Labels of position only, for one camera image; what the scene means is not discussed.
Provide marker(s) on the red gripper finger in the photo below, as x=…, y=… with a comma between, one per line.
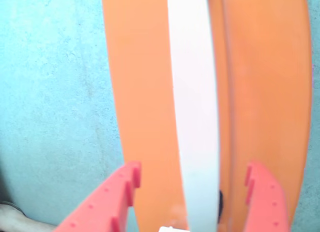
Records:
x=105, y=204
x=267, y=207

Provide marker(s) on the orange plastic box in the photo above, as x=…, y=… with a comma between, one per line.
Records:
x=140, y=91

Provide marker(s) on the grey rounded object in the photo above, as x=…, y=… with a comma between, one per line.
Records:
x=15, y=217

